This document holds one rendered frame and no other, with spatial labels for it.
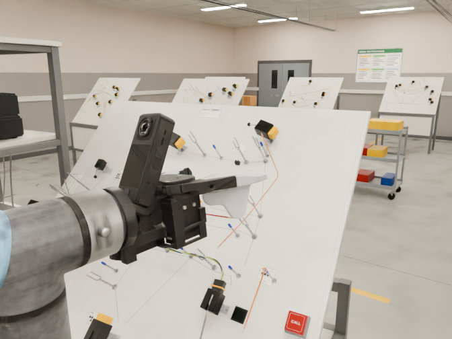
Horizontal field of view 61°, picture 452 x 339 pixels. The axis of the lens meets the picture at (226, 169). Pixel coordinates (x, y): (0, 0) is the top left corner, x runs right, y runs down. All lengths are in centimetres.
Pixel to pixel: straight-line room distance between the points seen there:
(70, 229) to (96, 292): 105
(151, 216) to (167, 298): 83
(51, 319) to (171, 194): 18
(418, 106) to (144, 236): 940
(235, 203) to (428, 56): 1149
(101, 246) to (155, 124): 15
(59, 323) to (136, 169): 18
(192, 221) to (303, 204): 78
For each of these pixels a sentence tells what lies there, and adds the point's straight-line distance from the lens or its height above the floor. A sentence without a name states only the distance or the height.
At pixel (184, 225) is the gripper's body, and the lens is 48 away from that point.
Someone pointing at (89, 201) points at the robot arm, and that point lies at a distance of 41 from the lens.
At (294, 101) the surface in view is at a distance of 812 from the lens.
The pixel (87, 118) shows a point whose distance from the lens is 732.
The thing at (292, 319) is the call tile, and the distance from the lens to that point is 109.
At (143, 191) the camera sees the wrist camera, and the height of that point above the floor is 159.
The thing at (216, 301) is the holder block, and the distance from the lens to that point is 110.
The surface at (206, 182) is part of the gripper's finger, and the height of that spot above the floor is 159.
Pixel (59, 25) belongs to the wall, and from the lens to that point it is 963.
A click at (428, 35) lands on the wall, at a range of 1195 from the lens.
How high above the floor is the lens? 172
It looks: 14 degrees down
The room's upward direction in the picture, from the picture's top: straight up
